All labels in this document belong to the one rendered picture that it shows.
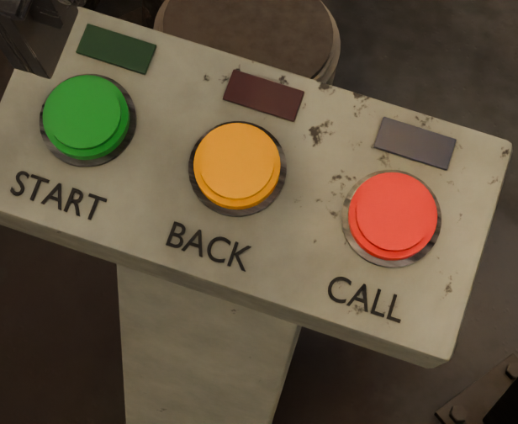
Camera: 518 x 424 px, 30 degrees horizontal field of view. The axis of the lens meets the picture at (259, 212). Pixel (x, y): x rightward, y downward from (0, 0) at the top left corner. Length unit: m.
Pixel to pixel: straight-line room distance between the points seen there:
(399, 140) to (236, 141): 0.08
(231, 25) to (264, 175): 0.20
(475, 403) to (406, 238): 0.66
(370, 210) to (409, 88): 0.87
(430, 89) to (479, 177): 0.85
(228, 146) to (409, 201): 0.09
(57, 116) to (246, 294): 0.12
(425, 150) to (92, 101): 0.16
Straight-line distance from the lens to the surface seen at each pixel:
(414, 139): 0.46
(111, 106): 0.45
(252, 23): 0.62
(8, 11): 0.30
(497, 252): 1.19
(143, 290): 0.51
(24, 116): 0.47
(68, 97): 0.46
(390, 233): 0.44
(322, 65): 0.60
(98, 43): 0.48
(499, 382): 1.10
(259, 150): 0.44
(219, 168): 0.44
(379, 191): 0.44
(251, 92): 0.46
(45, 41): 0.36
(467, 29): 1.40
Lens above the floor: 0.97
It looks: 57 degrees down
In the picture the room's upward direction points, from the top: 10 degrees clockwise
